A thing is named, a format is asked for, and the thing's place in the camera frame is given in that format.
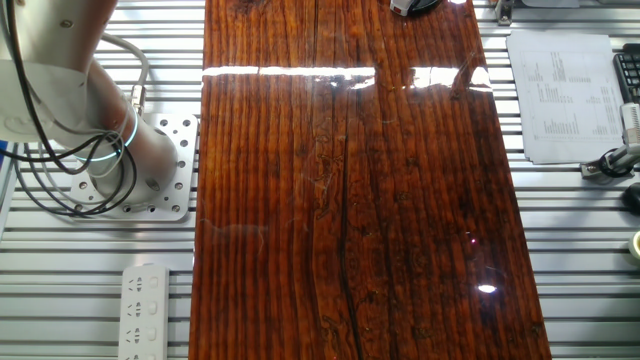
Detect white power strip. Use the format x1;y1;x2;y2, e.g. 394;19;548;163
117;263;171;360

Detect black round object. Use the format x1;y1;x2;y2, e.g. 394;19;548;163
622;182;640;215

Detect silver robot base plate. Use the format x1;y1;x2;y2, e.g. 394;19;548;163
64;112;200;222

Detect brown wooden board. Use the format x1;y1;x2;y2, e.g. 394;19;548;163
188;0;554;360

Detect metal bar clamp black handle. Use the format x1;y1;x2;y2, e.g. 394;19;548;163
407;0;444;14

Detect grey metal clamp tool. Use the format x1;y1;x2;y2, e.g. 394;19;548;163
580;144;640;180

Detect black keyboard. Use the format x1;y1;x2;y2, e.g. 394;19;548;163
613;43;640;104

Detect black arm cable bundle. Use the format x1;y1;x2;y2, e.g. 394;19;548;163
0;0;139;219

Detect small metal bracket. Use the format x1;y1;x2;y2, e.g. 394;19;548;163
494;0;516;27

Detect thick grey robot cable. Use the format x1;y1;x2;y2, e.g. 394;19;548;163
99;32;151;116

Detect ribbed silver exterior camera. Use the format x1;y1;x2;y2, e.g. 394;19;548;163
621;102;640;147

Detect printed paper sheets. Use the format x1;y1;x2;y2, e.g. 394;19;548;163
505;28;626;165

